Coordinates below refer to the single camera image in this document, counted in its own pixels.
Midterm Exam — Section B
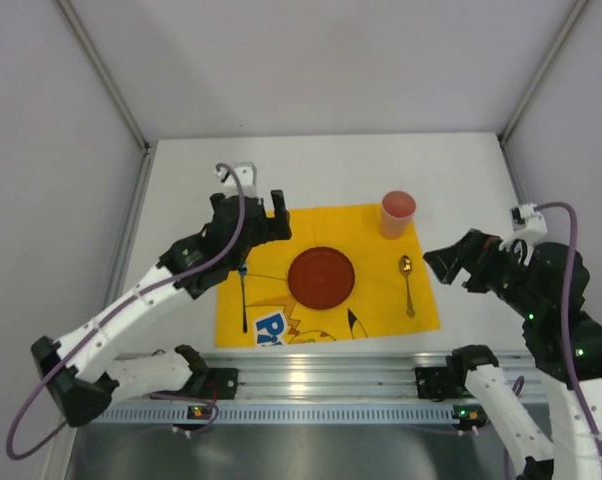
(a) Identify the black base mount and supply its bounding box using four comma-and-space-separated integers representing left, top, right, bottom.
178, 368, 239, 400
415, 366, 471, 402

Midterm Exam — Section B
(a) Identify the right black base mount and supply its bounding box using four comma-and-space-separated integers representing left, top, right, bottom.
415, 366, 471, 402

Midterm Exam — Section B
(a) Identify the pink plastic cup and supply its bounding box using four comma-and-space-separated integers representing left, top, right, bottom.
380, 190, 416, 240

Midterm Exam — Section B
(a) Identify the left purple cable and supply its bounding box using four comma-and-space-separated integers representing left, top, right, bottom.
5, 162, 250, 461

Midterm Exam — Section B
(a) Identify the perforated grey cable duct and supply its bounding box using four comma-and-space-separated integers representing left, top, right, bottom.
93, 402, 486, 425

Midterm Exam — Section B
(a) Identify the right aluminium corner post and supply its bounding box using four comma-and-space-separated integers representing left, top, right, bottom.
498, 0, 595, 146

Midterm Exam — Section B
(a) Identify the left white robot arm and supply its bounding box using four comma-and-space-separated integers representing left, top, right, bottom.
31, 190, 292, 427

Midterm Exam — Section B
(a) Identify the yellow printed cloth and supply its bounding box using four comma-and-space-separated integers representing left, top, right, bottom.
215, 204, 440, 348

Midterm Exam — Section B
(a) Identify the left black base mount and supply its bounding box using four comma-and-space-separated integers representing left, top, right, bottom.
178, 368, 239, 400

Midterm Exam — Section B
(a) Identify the aluminium corner post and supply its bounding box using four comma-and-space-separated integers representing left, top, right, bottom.
50, 0, 152, 151
498, 0, 595, 146

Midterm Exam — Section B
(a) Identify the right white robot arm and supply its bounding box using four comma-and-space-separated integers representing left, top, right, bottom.
423, 227, 602, 479

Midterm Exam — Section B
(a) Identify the gold metal spoon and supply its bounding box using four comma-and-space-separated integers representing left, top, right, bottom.
399, 255, 415, 318

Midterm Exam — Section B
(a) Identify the red round plate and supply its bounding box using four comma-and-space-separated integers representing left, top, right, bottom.
287, 246, 356, 310

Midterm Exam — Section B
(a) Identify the left aluminium corner post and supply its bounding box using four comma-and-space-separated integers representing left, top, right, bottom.
50, 0, 152, 151

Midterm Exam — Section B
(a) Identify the blue plastic fork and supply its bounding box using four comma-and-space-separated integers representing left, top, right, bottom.
238, 264, 248, 333

